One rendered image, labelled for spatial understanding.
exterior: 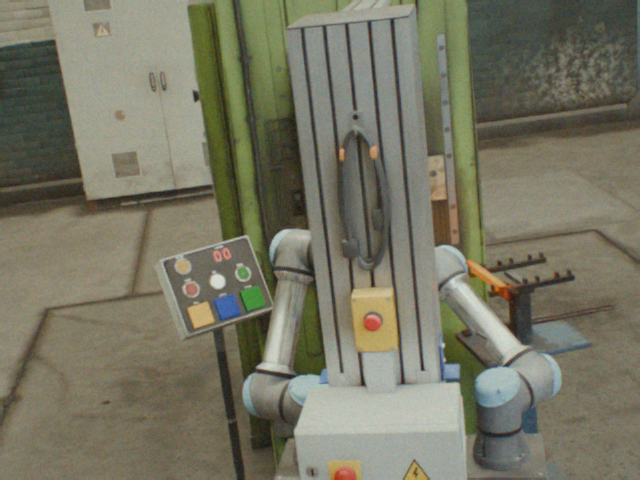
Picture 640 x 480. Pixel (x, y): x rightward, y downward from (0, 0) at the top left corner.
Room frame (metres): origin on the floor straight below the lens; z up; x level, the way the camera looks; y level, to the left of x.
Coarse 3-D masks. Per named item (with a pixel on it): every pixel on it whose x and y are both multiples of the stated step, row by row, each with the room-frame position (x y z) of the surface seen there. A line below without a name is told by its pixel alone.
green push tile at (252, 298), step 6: (252, 288) 3.19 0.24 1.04; (258, 288) 3.19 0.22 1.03; (240, 294) 3.16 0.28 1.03; (246, 294) 3.17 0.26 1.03; (252, 294) 3.17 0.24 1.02; (258, 294) 3.18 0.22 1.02; (246, 300) 3.15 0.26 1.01; (252, 300) 3.16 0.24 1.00; (258, 300) 3.17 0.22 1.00; (246, 306) 3.14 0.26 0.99; (252, 306) 3.15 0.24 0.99; (258, 306) 3.16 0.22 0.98
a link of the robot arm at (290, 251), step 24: (288, 240) 2.61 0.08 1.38; (288, 264) 2.57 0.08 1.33; (312, 264) 2.55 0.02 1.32; (288, 288) 2.55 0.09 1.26; (288, 312) 2.52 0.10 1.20; (288, 336) 2.49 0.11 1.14; (264, 360) 2.48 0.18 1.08; (288, 360) 2.47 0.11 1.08; (264, 384) 2.42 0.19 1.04; (264, 408) 2.40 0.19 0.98
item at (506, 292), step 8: (472, 264) 3.33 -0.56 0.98; (472, 272) 3.30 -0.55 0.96; (480, 272) 3.24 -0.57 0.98; (488, 272) 3.23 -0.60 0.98; (488, 280) 3.16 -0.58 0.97; (496, 280) 3.14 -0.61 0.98; (496, 288) 3.10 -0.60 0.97; (504, 288) 3.05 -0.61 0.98; (512, 288) 3.02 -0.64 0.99; (504, 296) 3.05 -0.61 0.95; (512, 296) 3.00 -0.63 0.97; (520, 304) 2.98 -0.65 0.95
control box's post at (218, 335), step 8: (216, 336) 3.22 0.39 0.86; (216, 344) 3.22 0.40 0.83; (224, 344) 3.22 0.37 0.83; (224, 352) 3.22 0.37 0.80; (224, 360) 3.22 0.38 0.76; (224, 368) 3.22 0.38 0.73; (224, 376) 3.22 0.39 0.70; (224, 384) 3.22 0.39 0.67; (224, 392) 3.22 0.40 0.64; (232, 392) 3.22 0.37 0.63; (224, 400) 3.22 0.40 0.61; (232, 400) 3.22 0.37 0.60; (232, 408) 3.22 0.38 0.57; (232, 416) 3.22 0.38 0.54; (232, 424) 3.22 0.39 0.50; (232, 432) 3.22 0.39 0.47; (232, 440) 3.22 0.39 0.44; (232, 448) 3.22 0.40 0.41; (240, 448) 3.22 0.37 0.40; (240, 456) 3.22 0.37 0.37; (240, 464) 3.22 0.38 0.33; (240, 472) 3.22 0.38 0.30
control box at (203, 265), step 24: (240, 240) 3.28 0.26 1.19; (168, 264) 3.14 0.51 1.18; (192, 264) 3.17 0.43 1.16; (216, 264) 3.20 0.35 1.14; (240, 264) 3.23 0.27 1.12; (168, 288) 3.11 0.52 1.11; (216, 288) 3.15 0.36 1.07; (240, 288) 3.18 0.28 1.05; (264, 288) 3.21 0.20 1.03; (216, 312) 3.10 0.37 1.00; (240, 312) 3.13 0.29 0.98; (264, 312) 3.19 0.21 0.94; (192, 336) 3.06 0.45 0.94
